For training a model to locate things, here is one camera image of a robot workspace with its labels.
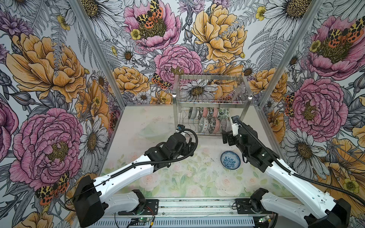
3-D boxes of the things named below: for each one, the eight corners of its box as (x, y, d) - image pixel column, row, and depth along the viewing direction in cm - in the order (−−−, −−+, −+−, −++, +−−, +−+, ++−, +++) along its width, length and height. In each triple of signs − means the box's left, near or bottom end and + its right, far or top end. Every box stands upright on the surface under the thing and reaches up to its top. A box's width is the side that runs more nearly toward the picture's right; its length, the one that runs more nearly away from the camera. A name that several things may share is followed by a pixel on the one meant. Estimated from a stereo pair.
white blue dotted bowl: (217, 163, 92) (219, 160, 88) (223, 151, 97) (225, 148, 93) (235, 173, 88) (238, 170, 84) (240, 160, 93) (243, 156, 89)
